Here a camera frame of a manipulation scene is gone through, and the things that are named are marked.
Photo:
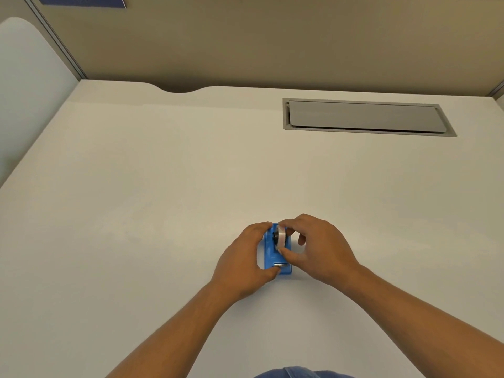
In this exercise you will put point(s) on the person's right thumb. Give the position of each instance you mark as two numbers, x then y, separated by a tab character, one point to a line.
289	256

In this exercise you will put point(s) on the person's left hand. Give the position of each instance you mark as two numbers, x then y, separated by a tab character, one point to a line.
240	263

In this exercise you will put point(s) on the person's right middle finger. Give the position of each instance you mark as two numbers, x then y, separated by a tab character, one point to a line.
301	240

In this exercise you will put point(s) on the white tape roll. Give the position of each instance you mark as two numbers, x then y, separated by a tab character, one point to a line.
281	237

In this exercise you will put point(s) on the person's left forearm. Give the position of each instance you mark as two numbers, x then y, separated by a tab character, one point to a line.
177	334

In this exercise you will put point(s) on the white desk side partition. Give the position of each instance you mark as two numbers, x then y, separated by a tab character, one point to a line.
27	94

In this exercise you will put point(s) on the blue tape dispenser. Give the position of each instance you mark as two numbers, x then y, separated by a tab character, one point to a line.
271	251

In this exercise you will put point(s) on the person's blue clothing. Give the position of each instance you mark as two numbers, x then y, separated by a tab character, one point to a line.
303	372

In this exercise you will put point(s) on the person's right hand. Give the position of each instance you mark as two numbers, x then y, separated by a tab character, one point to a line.
323	251

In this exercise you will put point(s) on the person's left thumb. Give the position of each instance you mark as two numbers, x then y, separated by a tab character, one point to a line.
271	272

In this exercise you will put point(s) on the grey partition frame strip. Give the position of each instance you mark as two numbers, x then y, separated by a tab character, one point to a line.
55	37

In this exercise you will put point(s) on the person's right forearm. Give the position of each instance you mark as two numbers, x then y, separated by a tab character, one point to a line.
417	326

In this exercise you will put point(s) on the blue wall sign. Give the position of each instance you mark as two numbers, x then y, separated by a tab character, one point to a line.
82	0

